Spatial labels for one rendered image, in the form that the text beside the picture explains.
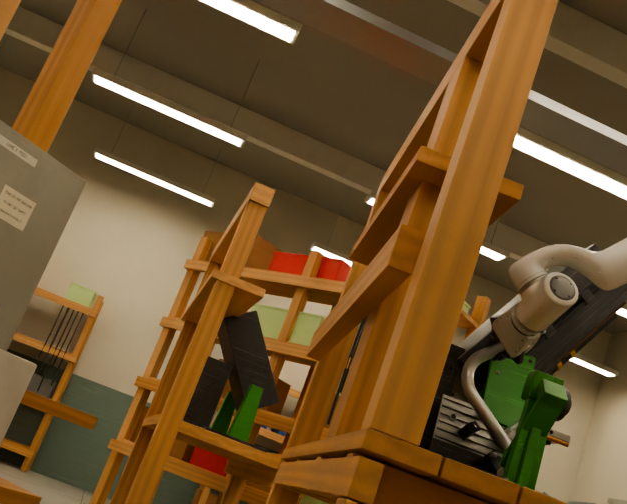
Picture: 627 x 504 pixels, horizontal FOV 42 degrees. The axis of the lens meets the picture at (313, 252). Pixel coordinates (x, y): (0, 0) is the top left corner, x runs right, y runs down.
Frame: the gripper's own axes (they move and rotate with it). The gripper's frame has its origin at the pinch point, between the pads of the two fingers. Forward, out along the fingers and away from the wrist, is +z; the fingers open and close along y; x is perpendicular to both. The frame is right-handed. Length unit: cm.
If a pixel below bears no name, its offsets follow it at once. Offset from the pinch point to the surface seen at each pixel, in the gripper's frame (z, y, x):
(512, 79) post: -65, 33, 12
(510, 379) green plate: 7.0, -7.0, -3.9
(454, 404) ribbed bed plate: 10.4, -6.6, 12.2
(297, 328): 302, 127, -95
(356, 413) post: -7.3, -3.0, 45.9
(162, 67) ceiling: 526, 549, -198
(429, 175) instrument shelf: -28.9, 36.3, 12.3
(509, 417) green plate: 7.7, -15.3, 1.9
